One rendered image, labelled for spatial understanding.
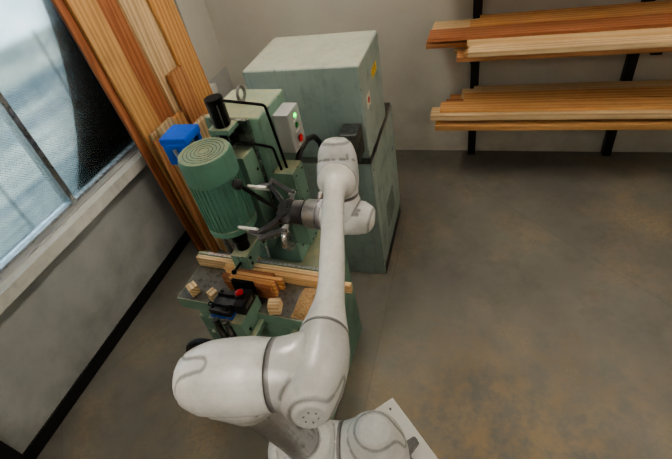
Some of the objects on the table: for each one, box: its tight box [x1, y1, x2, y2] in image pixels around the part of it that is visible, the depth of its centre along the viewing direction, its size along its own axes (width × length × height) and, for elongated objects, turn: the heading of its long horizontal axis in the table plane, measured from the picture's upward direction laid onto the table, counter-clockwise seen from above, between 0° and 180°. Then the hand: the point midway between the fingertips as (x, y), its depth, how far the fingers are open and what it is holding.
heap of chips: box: [291, 288, 317, 320], centre depth 159 cm, size 9×14×4 cm, turn 173°
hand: (247, 207), depth 138 cm, fingers open, 13 cm apart
